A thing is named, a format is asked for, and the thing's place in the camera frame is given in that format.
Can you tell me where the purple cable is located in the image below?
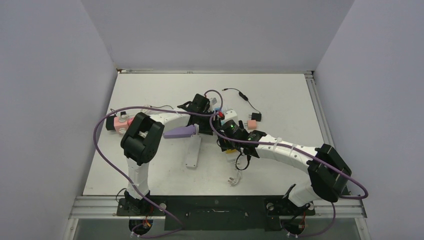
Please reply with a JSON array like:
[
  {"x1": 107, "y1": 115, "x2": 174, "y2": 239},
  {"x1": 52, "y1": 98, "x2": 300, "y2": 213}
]
[
  {"x1": 92, "y1": 89, "x2": 224, "y2": 239},
  {"x1": 208, "y1": 112, "x2": 370, "y2": 239}
]

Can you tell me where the white flat power strip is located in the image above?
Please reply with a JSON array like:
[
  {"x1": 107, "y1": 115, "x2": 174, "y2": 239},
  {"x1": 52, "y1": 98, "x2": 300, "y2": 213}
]
[{"x1": 184, "y1": 135, "x2": 202, "y2": 169}]

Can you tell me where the yellow cube plug adapter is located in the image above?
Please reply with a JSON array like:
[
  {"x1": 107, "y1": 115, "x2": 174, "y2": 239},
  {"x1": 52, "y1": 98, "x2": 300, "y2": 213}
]
[{"x1": 224, "y1": 149, "x2": 238, "y2": 155}]

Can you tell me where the purple power strip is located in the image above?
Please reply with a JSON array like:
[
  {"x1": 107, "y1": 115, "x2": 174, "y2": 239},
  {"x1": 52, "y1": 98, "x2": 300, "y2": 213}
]
[{"x1": 162, "y1": 124, "x2": 198, "y2": 139}]

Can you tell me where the black plug adapter with cable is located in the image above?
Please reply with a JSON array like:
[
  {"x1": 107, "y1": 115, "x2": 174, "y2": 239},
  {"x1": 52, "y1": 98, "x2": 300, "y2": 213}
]
[{"x1": 221, "y1": 87, "x2": 263, "y2": 123}]

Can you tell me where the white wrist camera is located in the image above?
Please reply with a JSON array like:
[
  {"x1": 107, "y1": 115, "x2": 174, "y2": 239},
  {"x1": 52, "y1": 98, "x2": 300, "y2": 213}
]
[
  {"x1": 220, "y1": 109, "x2": 239, "y2": 125},
  {"x1": 209, "y1": 97, "x2": 218, "y2": 106}
]

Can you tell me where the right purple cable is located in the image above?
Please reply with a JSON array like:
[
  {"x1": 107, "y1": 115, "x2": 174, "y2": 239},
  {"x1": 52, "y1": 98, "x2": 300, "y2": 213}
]
[{"x1": 208, "y1": 112, "x2": 370, "y2": 239}]

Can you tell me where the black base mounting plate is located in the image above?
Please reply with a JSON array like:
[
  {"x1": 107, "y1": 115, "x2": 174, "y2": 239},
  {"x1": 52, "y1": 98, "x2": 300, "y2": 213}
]
[{"x1": 116, "y1": 195, "x2": 316, "y2": 232}]

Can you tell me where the pink plug adapter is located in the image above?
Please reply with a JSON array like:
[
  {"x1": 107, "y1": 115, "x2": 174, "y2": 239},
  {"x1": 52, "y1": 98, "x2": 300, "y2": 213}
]
[{"x1": 244, "y1": 120, "x2": 258, "y2": 130}]

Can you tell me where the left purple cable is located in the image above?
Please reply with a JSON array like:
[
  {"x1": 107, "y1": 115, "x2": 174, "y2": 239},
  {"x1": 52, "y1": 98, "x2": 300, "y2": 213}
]
[{"x1": 92, "y1": 89, "x2": 224, "y2": 239}]

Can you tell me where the pink cube socket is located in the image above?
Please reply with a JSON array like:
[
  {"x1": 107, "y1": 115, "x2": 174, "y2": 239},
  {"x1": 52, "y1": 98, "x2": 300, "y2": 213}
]
[{"x1": 113, "y1": 114, "x2": 134, "y2": 135}]

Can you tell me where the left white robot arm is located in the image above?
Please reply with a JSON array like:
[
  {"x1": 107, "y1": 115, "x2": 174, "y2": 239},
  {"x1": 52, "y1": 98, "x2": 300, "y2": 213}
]
[{"x1": 120, "y1": 93, "x2": 213, "y2": 215}]

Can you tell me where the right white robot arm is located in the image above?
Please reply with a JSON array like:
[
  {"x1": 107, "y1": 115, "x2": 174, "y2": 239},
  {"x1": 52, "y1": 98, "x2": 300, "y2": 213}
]
[{"x1": 217, "y1": 120, "x2": 352, "y2": 214}]

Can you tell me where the white multi-socket power strip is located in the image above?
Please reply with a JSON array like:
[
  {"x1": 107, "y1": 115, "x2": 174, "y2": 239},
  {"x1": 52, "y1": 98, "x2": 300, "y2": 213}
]
[{"x1": 224, "y1": 151, "x2": 244, "y2": 164}]

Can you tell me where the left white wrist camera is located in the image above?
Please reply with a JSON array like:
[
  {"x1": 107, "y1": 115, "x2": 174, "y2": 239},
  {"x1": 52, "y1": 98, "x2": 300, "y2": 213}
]
[{"x1": 209, "y1": 97, "x2": 218, "y2": 106}]

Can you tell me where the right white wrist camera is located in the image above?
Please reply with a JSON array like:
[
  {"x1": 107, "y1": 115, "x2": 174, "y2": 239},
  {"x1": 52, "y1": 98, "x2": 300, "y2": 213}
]
[{"x1": 220, "y1": 109, "x2": 239, "y2": 125}]

